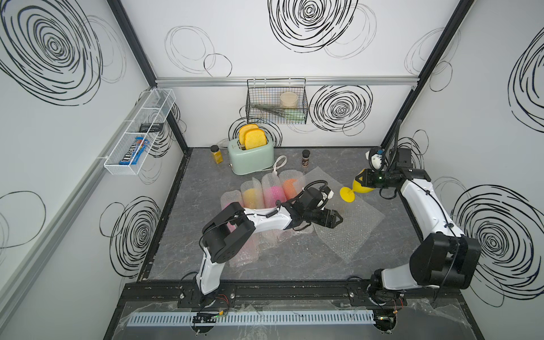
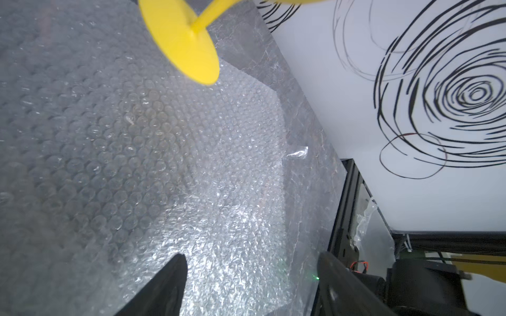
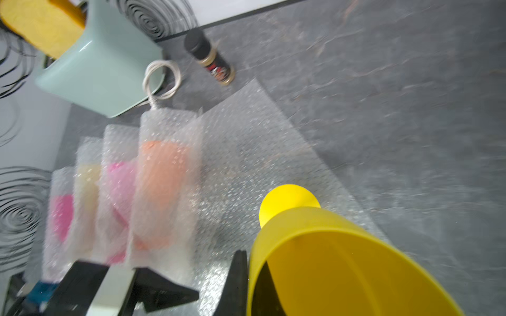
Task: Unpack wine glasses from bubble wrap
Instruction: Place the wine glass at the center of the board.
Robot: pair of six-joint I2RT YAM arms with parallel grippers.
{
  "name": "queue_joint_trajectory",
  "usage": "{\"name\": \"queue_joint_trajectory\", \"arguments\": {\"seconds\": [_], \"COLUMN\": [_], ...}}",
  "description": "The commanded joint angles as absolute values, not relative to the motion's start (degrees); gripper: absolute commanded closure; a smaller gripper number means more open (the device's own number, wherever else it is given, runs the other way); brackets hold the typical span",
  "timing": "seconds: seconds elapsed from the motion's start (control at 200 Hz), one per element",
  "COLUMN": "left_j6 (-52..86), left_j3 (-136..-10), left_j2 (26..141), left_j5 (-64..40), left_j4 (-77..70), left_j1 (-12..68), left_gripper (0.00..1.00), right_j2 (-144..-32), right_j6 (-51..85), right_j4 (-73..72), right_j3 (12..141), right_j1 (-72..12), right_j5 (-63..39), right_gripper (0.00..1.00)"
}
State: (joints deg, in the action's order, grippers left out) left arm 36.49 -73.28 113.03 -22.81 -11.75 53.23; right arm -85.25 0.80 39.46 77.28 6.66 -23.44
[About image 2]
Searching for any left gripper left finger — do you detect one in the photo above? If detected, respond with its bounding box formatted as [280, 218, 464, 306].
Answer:
[116, 254, 188, 316]

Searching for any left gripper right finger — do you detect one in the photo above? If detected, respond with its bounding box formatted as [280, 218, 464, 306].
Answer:
[317, 251, 395, 315]

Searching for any bubble wrap of yellow glass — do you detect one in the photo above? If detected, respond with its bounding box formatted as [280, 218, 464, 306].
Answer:
[1, 1, 311, 315]

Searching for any yellow wine glass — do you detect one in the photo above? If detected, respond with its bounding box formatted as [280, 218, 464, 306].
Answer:
[138, 0, 329, 86]

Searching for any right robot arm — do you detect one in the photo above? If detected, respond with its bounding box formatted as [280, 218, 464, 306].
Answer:
[354, 259, 476, 315]

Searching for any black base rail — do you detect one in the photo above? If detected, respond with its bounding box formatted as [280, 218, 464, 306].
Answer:
[310, 159, 364, 315]

